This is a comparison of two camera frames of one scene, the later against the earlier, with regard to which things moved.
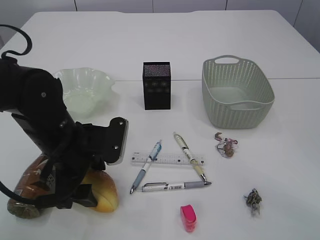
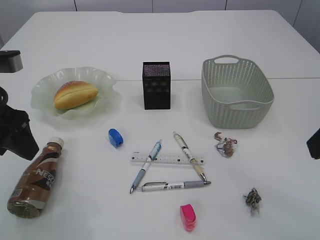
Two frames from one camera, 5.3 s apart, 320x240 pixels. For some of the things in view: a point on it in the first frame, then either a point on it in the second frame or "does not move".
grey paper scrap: x=253 y=200 does not move
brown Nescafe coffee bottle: x=37 y=180 does not move
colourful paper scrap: x=226 y=147 does not move
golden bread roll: x=104 y=190 to x=71 y=93
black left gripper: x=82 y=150 to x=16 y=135
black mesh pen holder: x=156 y=78 does not move
